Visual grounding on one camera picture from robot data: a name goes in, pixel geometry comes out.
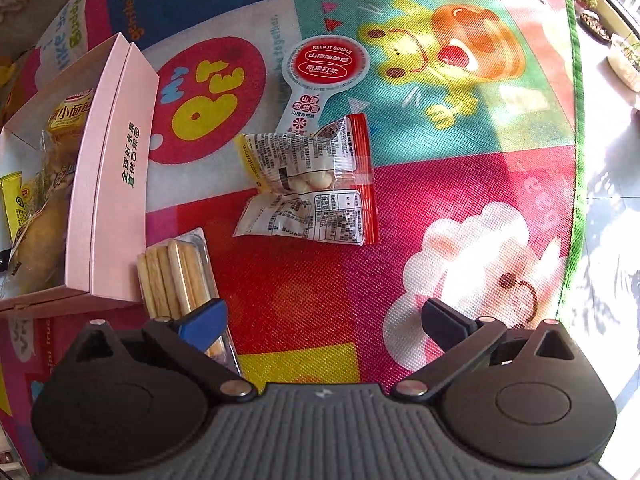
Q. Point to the pink cardboard box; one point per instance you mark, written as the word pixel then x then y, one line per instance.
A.
pixel 112 185

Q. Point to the biscuit stick packet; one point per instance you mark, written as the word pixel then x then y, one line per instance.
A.
pixel 170 275

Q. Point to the yellow snack packet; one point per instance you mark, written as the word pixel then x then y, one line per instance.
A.
pixel 15 205

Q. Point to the red-edged white snack packet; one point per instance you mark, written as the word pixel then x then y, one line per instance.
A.
pixel 300 180

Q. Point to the white pouch with red label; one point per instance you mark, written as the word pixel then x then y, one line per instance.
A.
pixel 325 60

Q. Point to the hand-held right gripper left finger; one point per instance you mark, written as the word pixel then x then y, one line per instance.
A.
pixel 205 325

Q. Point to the clear bread packet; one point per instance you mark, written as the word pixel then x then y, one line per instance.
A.
pixel 45 230

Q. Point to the colourful cartoon play mat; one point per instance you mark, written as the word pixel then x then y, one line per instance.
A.
pixel 450 185

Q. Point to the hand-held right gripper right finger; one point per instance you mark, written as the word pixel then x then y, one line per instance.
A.
pixel 445 324

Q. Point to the white plant pot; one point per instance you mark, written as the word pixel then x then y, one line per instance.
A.
pixel 625 65

